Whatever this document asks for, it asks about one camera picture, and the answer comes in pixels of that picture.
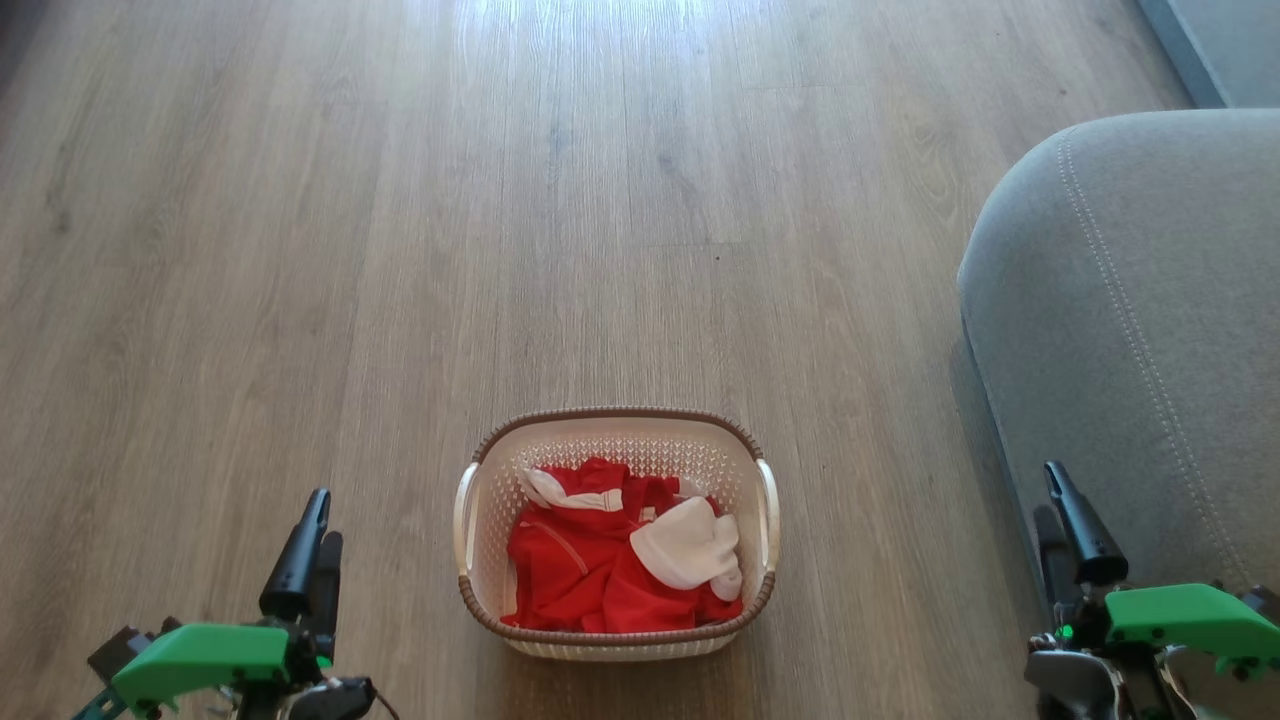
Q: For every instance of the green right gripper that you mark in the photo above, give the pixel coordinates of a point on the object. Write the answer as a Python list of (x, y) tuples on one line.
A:
[(1190, 620)]

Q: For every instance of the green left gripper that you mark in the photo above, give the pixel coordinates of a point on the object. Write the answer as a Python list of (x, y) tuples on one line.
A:
[(200, 652)]

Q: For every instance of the grey sofa seat module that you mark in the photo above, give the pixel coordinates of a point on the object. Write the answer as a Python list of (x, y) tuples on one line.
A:
[(1130, 350), (1225, 45)]

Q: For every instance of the red and white garment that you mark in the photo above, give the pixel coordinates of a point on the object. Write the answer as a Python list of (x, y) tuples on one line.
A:
[(570, 580)]

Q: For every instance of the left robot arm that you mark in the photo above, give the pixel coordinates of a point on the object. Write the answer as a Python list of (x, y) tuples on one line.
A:
[(335, 700)]

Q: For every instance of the white perforated laundry basket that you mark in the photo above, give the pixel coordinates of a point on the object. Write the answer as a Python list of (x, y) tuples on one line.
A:
[(620, 440)]

